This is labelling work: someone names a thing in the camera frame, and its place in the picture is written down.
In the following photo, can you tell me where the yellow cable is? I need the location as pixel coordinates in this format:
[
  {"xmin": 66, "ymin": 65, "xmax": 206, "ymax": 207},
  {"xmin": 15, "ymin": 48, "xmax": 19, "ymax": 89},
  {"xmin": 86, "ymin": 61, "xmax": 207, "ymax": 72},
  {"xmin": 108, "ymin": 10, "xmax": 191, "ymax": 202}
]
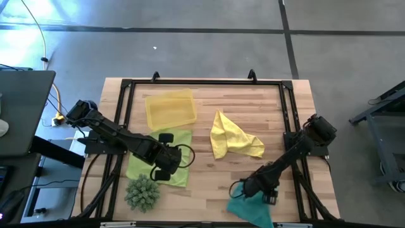
[{"xmin": 20, "ymin": 0, "xmax": 63, "ymax": 118}]

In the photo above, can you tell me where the dark grey desk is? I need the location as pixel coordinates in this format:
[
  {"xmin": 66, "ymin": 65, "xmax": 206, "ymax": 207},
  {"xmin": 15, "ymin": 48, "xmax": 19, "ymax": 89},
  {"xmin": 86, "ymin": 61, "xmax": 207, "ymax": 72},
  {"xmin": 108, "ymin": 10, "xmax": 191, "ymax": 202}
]
[{"xmin": 0, "ymin": 70, "xmax": 57, "ymax": 158}]

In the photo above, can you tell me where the grey metal cabinet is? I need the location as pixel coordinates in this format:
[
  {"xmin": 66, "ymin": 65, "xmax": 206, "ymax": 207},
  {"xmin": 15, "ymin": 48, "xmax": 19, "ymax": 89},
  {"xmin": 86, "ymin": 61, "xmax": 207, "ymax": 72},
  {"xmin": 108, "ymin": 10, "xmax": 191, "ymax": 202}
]
[{"xmin": 20, "ymin": 139, "xmax": 84, "ymax": 223}]

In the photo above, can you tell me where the blue-grey metal cart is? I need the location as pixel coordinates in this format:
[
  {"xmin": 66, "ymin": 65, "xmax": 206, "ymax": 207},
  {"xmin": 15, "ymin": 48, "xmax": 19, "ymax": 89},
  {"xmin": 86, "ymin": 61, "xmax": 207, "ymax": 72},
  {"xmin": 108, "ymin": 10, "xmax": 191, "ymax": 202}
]
[{"xmin": 349, "ymin": 80, "xmax": 405, "ymax": 194}]

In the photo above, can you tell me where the black metal table frame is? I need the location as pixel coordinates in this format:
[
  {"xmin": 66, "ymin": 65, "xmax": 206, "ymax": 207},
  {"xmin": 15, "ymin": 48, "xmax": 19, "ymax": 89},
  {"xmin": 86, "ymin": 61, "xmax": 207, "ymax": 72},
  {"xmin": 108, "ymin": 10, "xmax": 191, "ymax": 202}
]
[{"xmin": 72, "ymin": 69, "xmax": 342, "ymax": 223}]

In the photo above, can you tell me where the black desk beam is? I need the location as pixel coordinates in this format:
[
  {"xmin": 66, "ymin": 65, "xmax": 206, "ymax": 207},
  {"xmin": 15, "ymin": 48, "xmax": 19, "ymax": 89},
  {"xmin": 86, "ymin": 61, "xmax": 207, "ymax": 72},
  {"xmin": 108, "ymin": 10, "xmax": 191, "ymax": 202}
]
[{"xmin": 30, "ymin": 136, "xmax": 86, "ymax": 169}]

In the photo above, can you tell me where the yellow power plug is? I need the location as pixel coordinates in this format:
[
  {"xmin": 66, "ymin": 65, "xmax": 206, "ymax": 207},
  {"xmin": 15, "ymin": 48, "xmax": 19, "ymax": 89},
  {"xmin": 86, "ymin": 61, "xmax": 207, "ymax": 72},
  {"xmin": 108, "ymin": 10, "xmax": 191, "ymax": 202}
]
[{"xmin": 52, "ymin": 113, "xmax": 66, "ymax": 127}]

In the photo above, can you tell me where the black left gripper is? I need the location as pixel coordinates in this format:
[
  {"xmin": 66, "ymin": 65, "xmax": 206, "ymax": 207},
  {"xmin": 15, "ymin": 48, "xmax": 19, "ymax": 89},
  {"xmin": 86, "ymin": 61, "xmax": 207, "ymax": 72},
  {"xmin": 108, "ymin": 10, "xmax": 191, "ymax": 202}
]
[{"xmin": 151, "ymin": 132, "xmax": 184, "ymax": 182}]

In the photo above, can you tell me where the teal microfiber towel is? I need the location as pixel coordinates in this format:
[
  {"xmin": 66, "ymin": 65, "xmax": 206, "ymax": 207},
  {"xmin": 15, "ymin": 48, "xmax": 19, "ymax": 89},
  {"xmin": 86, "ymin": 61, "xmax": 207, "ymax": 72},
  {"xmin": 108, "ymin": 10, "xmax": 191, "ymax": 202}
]
[{"xmin": 225, "ymin": 182, "xmax": 280, "ymax": 228}]

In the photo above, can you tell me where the yellow microfiber towel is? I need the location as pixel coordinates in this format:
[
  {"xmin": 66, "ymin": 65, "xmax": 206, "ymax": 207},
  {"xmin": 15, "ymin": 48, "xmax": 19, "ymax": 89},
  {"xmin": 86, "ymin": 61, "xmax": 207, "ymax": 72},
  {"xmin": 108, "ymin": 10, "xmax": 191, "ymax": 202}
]
[{"xmin": 209, "ymin": 109, "xmax": 266, "ymax": 160}]

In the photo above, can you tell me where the black computer mouse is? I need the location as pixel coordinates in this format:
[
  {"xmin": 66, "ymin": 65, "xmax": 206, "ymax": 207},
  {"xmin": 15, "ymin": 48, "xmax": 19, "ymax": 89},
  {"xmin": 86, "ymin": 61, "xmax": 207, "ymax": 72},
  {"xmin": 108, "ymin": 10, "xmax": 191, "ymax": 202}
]
[{"xmin": 0, "ymin": 189, "xmax": 26, "ymax": 224}]

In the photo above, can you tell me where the silver metal bracket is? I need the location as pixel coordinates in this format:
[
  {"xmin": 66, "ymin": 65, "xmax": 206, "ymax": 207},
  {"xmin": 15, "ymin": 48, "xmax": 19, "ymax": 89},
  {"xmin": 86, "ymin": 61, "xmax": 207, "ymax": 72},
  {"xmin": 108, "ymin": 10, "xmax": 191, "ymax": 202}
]
[
  {"xmin": 277, "ymin": 222, "xmax": 313, "ymax": 228},
  {"xmin": 100, "ymin": 221, "xmax": 137, "ymax": 228}
]

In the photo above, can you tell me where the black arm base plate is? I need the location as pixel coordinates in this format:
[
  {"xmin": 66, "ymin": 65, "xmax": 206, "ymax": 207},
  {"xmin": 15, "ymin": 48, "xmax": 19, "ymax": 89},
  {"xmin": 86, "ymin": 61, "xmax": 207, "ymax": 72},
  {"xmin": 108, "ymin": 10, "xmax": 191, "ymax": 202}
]
[
  {"xmin": 283, "ymin": 131, "xmax": 330, "ymax": 158},
  {"xmin": 77, "ymin": 129, "xmax": 128, "ymax": 156}
]

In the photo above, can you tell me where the green spiky artificial plant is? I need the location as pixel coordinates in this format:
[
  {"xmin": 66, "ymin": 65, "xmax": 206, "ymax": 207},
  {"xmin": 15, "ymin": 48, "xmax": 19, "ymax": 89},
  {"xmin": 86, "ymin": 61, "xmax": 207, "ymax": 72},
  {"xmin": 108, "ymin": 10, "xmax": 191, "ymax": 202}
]
[{"xmin": 124, "ymin": 173, "xmax": 161, "ymax": 213}]

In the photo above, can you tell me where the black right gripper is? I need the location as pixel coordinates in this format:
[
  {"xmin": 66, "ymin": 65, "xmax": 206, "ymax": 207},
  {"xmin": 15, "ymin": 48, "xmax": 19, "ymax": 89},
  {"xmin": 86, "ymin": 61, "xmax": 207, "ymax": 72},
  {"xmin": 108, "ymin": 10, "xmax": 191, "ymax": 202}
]
[{"xmin": 242, "ymin": 172, "xmax": 281, "ymax": 205}]

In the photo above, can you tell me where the yellow translucent plastic basket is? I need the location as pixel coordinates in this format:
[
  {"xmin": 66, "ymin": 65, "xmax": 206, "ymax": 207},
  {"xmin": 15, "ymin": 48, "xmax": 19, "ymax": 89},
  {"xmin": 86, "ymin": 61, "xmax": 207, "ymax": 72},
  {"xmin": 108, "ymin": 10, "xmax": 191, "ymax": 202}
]
[{"xmin": 144, "ymin": 88, "xmax": 197, "ymax": 131}]

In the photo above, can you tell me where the green microfiber towel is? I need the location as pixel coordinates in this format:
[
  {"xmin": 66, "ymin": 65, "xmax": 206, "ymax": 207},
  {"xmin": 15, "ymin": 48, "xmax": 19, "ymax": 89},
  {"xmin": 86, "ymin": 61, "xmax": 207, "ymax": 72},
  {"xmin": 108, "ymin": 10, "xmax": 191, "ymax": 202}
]
[{"xmin": 125, "ymin": 128, "xmax": 193, "ymax": 187}]

